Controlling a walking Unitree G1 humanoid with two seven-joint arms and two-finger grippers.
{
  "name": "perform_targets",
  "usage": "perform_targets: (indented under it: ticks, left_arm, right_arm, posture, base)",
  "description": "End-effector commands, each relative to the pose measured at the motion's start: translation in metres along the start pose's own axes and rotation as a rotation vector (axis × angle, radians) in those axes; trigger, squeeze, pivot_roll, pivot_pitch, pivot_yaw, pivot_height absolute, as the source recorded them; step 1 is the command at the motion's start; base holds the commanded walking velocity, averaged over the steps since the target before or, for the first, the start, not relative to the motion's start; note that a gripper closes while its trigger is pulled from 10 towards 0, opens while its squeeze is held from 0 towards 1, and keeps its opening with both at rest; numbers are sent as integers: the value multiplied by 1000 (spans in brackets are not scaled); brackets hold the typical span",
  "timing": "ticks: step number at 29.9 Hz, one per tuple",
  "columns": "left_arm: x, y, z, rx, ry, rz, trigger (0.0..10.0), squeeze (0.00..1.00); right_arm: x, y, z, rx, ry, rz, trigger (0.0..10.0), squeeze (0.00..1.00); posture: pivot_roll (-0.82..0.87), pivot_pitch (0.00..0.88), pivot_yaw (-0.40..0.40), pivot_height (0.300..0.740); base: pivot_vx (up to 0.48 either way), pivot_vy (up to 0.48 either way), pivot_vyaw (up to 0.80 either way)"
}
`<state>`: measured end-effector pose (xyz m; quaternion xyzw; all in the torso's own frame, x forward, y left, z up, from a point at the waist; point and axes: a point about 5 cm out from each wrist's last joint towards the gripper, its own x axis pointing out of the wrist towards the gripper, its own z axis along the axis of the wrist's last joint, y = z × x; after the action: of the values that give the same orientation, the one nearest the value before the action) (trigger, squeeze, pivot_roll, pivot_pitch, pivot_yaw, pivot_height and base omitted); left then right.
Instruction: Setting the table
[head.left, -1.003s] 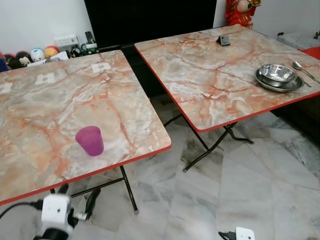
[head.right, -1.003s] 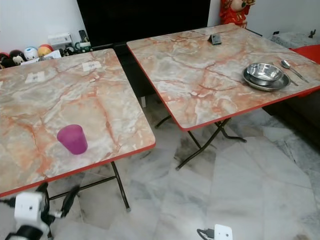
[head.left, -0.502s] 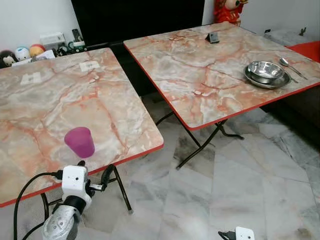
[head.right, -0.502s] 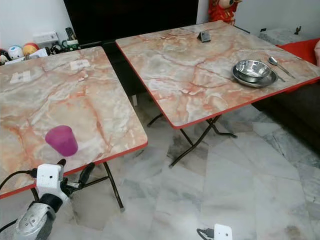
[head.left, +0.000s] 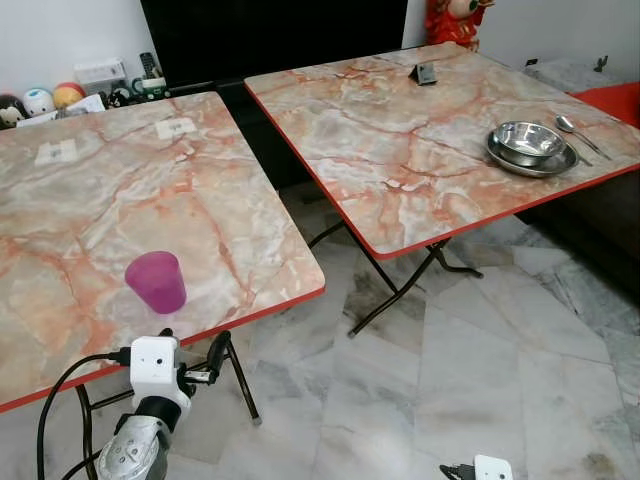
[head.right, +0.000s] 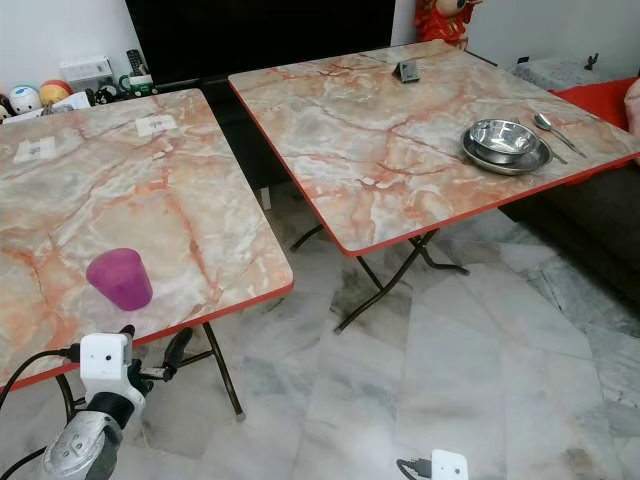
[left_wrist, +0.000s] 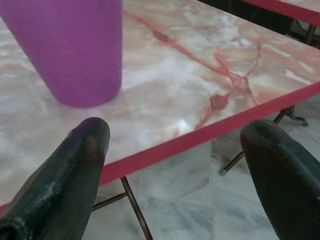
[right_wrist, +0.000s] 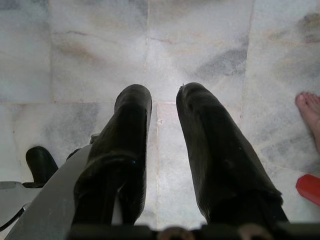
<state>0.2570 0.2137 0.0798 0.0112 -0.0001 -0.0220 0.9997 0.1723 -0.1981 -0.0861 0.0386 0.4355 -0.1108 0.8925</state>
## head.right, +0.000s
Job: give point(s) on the purple plastic cup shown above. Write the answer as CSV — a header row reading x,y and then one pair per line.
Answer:
x,y
121,280

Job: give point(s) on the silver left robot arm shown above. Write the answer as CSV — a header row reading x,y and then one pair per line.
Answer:
x,y
80,447

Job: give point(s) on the marble top folding table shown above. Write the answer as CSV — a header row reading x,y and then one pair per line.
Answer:
x,y
370,150
130,200

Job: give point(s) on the white paper sticker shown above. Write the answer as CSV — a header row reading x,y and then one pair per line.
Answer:
x,y
156,125
40,149

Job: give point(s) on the white paper box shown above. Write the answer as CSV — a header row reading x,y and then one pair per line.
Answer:
x,y
68,102

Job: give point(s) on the orange round doll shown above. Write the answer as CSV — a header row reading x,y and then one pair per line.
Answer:
x,y
55,91

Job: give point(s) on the white round doll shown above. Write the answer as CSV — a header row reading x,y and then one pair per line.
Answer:
x,y
24,99

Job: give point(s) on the black remote control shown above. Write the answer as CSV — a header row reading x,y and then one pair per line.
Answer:
x,y
135,62

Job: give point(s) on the black television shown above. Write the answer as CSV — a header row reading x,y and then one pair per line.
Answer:
x,y
260,35

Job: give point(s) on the stainless steel plate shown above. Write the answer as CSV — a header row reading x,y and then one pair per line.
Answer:
x,y
480,158

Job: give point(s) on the small black block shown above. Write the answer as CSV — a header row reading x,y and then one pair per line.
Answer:
x,y
407,71

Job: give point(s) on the stainless steel bowl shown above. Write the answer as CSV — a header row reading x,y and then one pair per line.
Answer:
x,y
503,137

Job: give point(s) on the red festive figurine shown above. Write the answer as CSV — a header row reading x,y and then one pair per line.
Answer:
x,y
445,22

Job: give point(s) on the stainless steel spoon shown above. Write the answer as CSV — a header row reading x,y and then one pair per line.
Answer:
x,y
544,121

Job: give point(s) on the dark brown sofa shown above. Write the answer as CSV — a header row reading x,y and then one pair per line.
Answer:
x,y
590,215

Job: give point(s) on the grey speckled stone block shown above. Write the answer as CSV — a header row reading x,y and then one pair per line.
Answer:
x,y
550,72

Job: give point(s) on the red cushion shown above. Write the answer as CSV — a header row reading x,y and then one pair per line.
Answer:
x,y
595,102

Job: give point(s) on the small black hook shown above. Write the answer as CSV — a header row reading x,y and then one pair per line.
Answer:
x,y
588,61

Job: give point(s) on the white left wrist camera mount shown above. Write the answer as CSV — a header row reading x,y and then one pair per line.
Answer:
x,y
105,362

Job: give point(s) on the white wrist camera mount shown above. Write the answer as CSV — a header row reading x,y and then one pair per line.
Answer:
x,y
450,466
105,362

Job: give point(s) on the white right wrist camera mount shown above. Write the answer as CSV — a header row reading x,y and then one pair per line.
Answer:
x,y
450,466

